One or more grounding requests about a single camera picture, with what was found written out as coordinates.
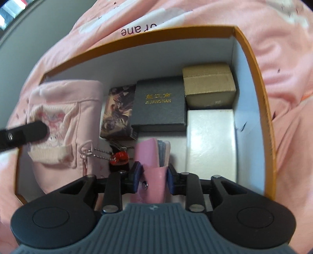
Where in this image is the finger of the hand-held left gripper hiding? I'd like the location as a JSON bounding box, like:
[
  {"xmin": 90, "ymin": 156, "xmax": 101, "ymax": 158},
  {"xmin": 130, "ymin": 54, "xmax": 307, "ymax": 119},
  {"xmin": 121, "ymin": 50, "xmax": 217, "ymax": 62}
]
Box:
[{"xmin": 0, "ymin": 121, "xmax": 49, "ymax": 152}]

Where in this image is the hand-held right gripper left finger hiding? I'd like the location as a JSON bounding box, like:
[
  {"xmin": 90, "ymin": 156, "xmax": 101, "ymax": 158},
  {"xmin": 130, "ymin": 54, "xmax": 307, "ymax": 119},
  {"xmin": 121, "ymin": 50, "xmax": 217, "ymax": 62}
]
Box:
[{"xmin": 59, "ymin": 162, "xmax": 143, "ymax": 214}]

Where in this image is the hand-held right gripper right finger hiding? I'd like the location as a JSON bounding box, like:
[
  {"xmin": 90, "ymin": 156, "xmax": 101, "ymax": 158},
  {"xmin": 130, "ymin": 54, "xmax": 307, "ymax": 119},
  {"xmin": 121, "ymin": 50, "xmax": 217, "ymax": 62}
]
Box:
[{"xmin": 167, "ymin": 163, "xmax": 248, "ymax": 213}]

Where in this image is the pink leather wallet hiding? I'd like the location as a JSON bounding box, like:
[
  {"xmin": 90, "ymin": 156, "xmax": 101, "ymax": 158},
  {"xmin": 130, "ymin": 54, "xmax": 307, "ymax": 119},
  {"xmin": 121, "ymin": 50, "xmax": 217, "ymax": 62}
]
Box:
[{"xmin": 130, "ymin": 137, "xmax": 172, "ymax": 205}]

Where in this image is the white rectangular box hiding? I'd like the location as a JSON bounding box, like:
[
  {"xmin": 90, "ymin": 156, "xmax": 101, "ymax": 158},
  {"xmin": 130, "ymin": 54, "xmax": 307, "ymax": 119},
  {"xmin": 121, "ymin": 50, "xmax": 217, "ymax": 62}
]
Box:
[{"xmin": 185, "ymin": 109, "xmax": 238, "ymax": 183}]

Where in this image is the pink embroidered pouch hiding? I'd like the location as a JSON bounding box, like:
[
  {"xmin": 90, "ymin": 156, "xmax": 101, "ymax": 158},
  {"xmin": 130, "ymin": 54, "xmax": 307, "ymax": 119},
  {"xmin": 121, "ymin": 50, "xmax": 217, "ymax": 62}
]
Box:
[{"xmin": 25, "ymin": 80, "xmax": 105, "ymax": 194}]

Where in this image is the small brown cardboard box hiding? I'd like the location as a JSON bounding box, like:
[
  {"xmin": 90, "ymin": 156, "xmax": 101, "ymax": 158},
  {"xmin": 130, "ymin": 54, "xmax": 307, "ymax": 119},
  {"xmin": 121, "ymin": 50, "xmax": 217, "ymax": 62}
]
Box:
[{"xmin": 182, "ymin": 63, "xmax": 237, "ymax": 110}]

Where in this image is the orange cardboard storage box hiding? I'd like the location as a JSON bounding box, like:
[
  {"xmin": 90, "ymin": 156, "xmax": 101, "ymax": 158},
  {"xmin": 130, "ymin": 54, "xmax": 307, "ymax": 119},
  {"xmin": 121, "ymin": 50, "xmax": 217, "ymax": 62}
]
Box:
[{"xmin": 15, "ymin": 24, "xmax": 278, "ymax": 204}]

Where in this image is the illustrated card pack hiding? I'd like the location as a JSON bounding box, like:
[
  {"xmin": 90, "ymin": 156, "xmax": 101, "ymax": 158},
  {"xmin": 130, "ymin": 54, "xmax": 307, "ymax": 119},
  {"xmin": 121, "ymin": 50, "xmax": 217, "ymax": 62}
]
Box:
[{"xmin": 99, "ymin": 84, "xmax": 137, "ymax": 141}]

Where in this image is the dark grey box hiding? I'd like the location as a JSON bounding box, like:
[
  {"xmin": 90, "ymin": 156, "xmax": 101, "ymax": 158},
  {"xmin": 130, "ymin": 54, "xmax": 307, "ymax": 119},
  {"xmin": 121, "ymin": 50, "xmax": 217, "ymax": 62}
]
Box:
[{"xmin": 130, "ymin": 75, "xmax": 188, "ymax": 133}]

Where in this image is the window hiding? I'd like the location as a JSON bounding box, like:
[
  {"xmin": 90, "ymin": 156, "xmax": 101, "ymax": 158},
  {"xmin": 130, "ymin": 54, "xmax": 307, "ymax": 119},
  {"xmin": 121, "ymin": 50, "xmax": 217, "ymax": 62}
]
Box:
[{"xmin": 0, "ymin": 0, "xmax": 27, "ymax": 30}]

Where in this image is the pink cloud print blanket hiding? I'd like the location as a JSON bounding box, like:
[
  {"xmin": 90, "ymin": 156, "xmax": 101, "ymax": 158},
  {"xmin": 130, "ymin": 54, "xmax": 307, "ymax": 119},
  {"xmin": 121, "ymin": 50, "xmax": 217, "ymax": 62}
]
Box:
[{"xmin": 0, "ymin": 0, "xmax": 313, "ymax": 254}]

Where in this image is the red charm keychain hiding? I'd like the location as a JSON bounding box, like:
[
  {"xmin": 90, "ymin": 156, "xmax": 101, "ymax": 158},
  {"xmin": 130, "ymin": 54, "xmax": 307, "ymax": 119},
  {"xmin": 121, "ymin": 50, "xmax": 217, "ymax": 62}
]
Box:
[{"xmin": 80, "ymin": 143, "xmax": 130, "ymax": 171}]

